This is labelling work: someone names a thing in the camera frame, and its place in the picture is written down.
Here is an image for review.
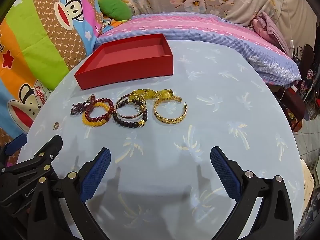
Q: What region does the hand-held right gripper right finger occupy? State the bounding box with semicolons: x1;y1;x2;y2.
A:
210;146;297;240

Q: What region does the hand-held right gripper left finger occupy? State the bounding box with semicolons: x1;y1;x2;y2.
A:
27;147;112;240

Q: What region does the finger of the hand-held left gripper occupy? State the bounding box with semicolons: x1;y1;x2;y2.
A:
0;135;63;181
0;133;28;161

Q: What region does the orange bead bracelet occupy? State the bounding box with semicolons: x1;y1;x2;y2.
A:
82;102;112;128

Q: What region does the dark purple bead bracelet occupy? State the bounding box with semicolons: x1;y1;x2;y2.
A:
71;94;97;117

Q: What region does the black bead bracelet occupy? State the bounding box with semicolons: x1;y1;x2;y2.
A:
112;97;148;128

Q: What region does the thin gold bangle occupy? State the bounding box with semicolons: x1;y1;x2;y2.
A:
115;94;147;120

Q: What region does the dark red bead bracelet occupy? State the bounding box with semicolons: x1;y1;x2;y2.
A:
86;98;114;122

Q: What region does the gold cuff bangle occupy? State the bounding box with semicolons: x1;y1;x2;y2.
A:
153;95;188;123

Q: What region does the yellow bead bracelet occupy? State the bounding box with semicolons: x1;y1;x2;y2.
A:
129;88;175;105

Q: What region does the red cardboard box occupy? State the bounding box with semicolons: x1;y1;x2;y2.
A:
74;33;174;90

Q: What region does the monkey printed blanket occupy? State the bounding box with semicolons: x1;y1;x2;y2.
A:
0;0;108;140

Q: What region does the dark cluttered shelf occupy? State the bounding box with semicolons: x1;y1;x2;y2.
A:
275;44;320;133

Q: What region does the purple cloth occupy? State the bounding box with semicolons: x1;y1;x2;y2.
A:
251;11;292;54

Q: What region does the green pillow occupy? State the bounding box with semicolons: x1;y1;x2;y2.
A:
98;0;133;21

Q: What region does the white charger cable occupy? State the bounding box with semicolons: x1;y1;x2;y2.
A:
282;0;296;55

